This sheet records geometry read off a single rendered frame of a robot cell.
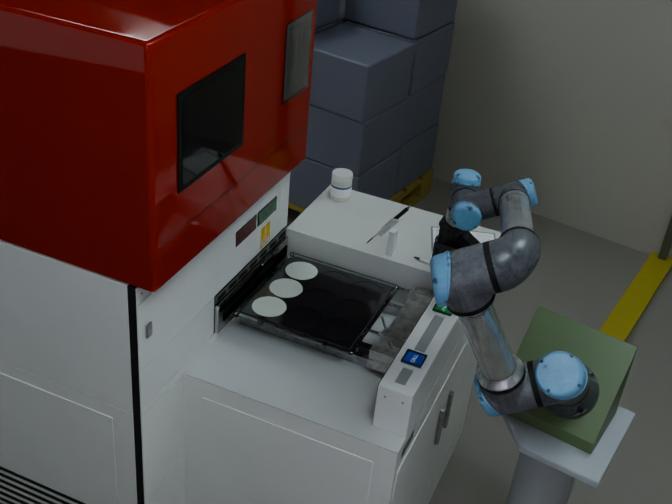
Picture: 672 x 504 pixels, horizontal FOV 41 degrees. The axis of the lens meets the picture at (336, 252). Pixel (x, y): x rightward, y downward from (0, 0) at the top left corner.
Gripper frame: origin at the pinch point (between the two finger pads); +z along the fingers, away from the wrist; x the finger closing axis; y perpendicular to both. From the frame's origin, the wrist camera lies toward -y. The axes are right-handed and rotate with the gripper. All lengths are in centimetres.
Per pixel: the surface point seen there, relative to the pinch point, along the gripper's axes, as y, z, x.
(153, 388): 58, 14, 65
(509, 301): 4, 101, -151
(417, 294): 11.8, 11.1, -5.5
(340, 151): 97, 47, -151
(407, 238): 22.8, 4.9, -24.6
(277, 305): 46, 12, 20
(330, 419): 16, 20, 48
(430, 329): 1.1, 5.9, 15.9
